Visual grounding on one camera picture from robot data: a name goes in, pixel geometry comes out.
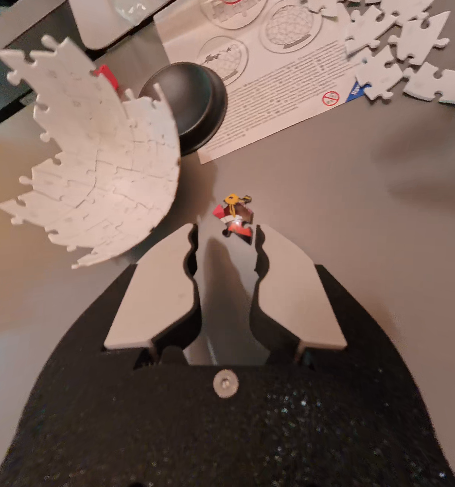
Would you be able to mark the red plastic case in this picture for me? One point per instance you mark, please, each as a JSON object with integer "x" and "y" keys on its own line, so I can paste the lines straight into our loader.
{"x": 107, "y": 74}

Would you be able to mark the partly built puzzle ball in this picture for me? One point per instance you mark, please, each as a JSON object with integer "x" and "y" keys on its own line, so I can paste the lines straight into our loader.
{"x": 98, "y": 159}

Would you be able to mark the puzzle instruction leaflet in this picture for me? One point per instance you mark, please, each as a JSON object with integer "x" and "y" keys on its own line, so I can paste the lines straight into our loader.
{"x": 280, "y": 83}

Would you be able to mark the pile of white puzzle pieces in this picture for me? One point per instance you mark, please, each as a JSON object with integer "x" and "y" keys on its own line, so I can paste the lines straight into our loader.
{"x": 414, "y": 49}

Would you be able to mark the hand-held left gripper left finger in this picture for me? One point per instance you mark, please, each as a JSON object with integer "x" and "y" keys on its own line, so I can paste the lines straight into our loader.
{"x": 155, "y": 296}

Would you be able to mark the colourful puzzle piece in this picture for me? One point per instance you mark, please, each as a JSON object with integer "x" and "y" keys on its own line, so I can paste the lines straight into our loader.
{"x": 237, "y": 220}

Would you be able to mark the black round ball stand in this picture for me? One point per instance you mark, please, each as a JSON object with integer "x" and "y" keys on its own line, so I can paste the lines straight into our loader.
{"x": 193, "y": 106}

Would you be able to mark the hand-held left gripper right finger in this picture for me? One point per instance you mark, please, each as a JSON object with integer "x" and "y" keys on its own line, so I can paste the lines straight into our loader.
{"x": 299, "y": 300}

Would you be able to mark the clear plastic packaging tray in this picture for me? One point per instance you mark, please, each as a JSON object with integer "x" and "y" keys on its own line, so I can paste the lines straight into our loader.
{"x": 109, "y": 26}

